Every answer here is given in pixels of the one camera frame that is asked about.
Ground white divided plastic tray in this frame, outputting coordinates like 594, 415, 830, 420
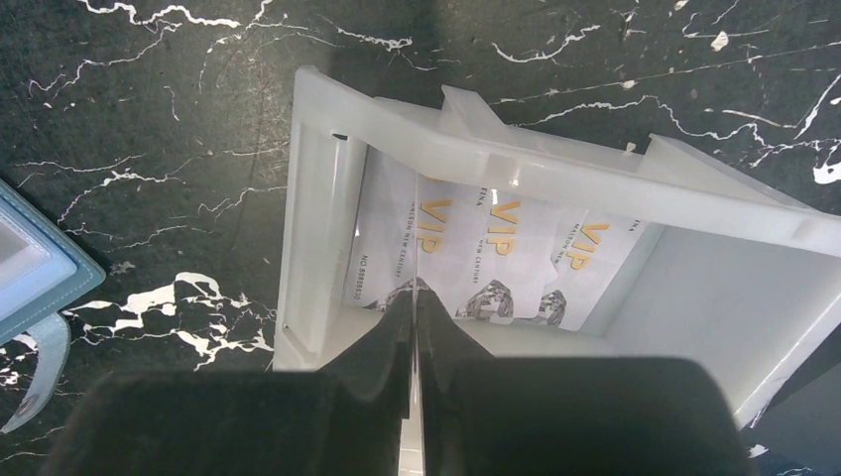
273, 66, 840, 425

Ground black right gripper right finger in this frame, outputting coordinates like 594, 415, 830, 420
415, 291, 755, 475

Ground white cards in tray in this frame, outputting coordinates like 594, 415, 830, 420
343, 149, 647, 331

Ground blue leather card holder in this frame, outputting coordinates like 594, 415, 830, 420
1, 182, 106, 433

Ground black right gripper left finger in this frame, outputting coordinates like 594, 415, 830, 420
41, 292, 415, 475

